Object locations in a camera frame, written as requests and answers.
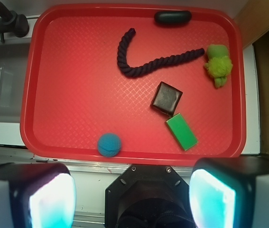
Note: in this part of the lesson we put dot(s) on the green rectangular block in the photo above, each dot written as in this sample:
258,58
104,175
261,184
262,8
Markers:
182,132

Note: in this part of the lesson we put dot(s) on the green plush toy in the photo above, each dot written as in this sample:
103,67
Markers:
219,65

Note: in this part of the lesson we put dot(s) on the grey sink basin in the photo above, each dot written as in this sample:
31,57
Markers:
13,65

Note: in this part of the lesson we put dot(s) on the black faucet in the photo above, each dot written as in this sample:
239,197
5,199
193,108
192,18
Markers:
11,22

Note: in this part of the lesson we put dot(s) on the dark brown square block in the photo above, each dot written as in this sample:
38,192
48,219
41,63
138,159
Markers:
166,98

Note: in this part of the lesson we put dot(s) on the red plastic tray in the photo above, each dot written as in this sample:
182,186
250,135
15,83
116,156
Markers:
74,91

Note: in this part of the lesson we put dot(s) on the black oval object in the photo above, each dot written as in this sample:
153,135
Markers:
173,17

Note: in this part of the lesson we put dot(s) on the blue foam ball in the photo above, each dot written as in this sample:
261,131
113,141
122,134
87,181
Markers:
109,145

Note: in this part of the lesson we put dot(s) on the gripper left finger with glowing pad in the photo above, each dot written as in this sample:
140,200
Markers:
40,195

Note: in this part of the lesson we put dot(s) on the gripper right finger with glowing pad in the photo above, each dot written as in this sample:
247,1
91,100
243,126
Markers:
230,192

